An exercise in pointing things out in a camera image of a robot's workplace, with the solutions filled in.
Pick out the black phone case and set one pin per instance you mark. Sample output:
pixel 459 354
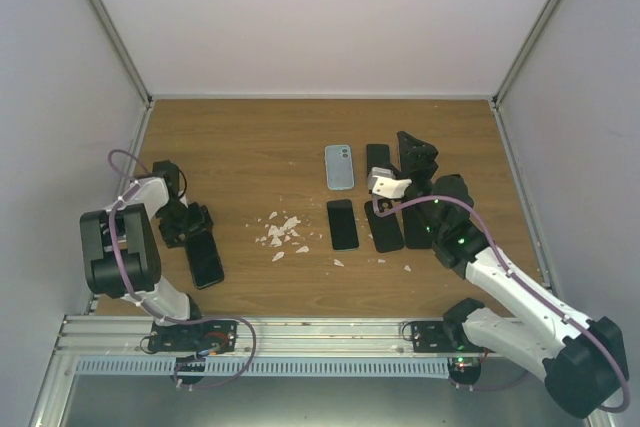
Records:
pixel 415 228
pixel 385 230

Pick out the slotted grey cable duct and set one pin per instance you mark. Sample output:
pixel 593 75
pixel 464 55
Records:
pixel 272 366

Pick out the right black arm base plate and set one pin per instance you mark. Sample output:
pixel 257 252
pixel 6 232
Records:
pixel 428 336

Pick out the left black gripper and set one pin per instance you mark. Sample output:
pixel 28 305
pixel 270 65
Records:
pixel 201 219

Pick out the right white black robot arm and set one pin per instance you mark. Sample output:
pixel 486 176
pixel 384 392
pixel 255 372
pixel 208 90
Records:
pixel 581 361

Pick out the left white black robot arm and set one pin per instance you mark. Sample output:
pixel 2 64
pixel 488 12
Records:
pixel 121 256

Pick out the right aluminium frame post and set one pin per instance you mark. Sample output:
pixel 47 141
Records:
pixel 534 35

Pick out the black phone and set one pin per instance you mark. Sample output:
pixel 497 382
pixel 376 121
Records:
pixel 204 260
pixel 379 156

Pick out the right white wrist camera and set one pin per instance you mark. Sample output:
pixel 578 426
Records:
pixel 382 182

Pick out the light blue phone case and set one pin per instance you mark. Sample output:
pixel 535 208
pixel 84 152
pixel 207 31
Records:
pixel 339 167

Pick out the aluminium front rail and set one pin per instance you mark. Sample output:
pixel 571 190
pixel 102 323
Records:
pixel 276 336

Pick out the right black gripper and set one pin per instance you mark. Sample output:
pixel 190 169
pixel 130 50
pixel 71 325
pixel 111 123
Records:
pixel 426 153

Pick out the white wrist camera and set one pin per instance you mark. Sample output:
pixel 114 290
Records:
pixel 382 182
pixel 172 233

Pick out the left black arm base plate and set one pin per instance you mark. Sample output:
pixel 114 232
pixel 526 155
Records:
pixel 211 337

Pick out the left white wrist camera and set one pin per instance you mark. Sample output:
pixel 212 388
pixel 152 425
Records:
pixel 172 233

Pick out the aluminium frame post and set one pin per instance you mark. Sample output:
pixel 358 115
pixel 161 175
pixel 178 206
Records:
pixel 110 30
pixel 534 35

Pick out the left aluminium frame post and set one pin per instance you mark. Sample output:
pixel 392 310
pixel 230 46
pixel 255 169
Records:
pixel 110 30

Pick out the white debris pile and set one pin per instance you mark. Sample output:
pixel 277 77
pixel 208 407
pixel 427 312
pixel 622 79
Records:
pixel 286 209

